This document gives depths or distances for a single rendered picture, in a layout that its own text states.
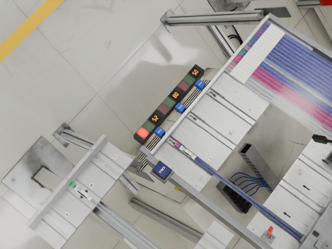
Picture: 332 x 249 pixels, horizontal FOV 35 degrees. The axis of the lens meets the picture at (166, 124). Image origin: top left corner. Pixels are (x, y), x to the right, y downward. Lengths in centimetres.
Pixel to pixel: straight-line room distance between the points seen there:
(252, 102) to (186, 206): 46
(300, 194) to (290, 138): 55
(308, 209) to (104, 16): 124
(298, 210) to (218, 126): 37
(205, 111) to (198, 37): 94
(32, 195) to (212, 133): 93
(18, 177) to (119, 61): 68
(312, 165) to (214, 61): 111
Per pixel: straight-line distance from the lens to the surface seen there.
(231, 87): 180
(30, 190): 233
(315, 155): 177
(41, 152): 230
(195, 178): 168
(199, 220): 201
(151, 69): 250
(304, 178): 173
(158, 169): 164
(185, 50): 260
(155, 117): 176
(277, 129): 217
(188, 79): 182
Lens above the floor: 214
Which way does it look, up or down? 56 degrees down
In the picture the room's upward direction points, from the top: 105 degrees clockwise
